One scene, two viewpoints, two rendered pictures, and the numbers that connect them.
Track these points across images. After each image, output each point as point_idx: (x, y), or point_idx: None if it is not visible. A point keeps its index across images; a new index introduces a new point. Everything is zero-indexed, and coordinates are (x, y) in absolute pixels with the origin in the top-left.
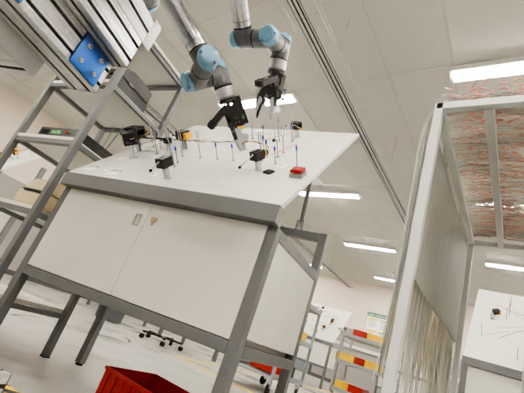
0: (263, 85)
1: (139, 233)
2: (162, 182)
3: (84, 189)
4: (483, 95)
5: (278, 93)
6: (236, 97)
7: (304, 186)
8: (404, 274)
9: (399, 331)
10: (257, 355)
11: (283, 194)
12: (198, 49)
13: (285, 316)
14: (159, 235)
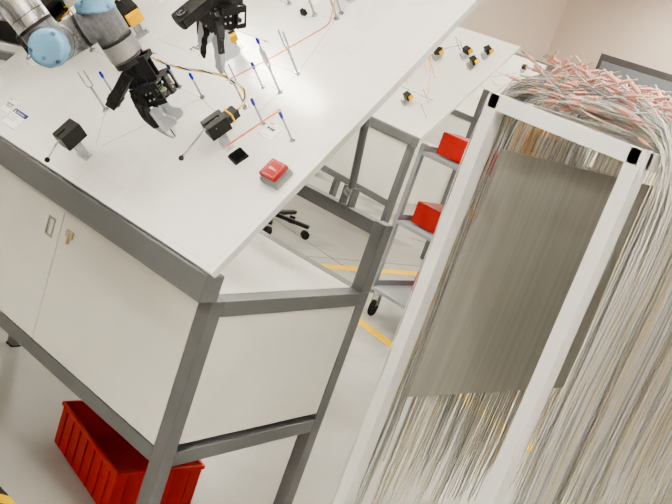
0: (185, 27)
1: (55, 252)
2: (74, 170)
3: None
4: (573, 93)
5: (232, 18)
6: (139, 60)
7: (274, 213)
8: (371, 406)
9: (349, 481)
10: (212, 449)
11: (227, 241)
12: (28, 37)
13: (276, 383)
14: (77, 265)
